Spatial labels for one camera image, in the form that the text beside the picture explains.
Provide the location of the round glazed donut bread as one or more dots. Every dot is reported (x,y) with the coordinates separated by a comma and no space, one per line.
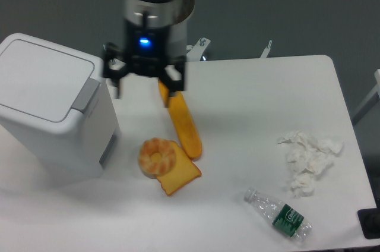
(156,156)

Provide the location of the white trash can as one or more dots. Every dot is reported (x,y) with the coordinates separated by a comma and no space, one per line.
(56,103)

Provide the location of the clear plastic water bottle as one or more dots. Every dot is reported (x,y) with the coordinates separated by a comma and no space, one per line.
(280,215)

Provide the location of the crumpled white tissue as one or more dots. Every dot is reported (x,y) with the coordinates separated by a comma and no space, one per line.
(308,159)

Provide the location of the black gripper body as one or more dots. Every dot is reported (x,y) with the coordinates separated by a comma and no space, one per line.
(145,50)

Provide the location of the orange toast slice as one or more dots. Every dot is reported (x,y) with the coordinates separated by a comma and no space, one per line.
(182,173)

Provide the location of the black device at edge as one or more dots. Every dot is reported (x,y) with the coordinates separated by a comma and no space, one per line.
(369,222)

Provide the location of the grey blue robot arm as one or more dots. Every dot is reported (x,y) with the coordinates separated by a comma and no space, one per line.
(148,13)

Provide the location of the white frame at right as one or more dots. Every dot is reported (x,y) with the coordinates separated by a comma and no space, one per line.
(370,100)

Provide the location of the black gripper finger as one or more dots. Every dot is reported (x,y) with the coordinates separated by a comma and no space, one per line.
(110,53)
(172,76)

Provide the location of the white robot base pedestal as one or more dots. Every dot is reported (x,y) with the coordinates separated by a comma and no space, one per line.
(178,33)

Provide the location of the long orange baguette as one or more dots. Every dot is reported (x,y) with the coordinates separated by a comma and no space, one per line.
(183,122)

